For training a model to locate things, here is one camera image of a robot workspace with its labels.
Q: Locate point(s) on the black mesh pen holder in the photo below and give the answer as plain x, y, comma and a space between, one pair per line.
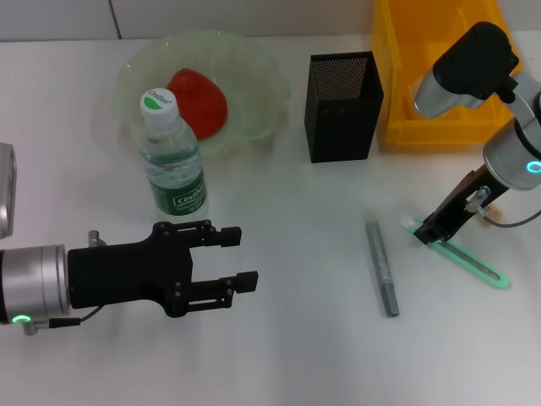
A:
338, 131

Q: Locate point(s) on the clear green-label water bottle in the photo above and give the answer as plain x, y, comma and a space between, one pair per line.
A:
177, 169

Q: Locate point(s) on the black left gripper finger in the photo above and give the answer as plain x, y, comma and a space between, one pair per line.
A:
215, 292
215, 237

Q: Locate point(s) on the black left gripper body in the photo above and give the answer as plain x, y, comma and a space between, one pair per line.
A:
127, 270

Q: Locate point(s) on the white paper ball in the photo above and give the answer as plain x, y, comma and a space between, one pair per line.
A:
412, 99

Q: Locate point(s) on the green utility knife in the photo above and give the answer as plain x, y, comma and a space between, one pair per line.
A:
473, 262

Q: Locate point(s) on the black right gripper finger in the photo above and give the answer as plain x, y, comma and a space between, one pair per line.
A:
431, 234

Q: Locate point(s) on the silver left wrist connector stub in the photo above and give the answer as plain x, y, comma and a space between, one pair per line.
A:
95, 237

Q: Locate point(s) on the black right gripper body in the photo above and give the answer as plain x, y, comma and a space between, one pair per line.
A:
460, 211

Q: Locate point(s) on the beige eraser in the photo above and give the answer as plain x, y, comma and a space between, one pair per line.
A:
494, 213

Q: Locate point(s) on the green glass fruit plate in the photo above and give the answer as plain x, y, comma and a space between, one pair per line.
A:
253, 76

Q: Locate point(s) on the yellow plastic bin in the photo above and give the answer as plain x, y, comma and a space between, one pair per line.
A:
422, 131

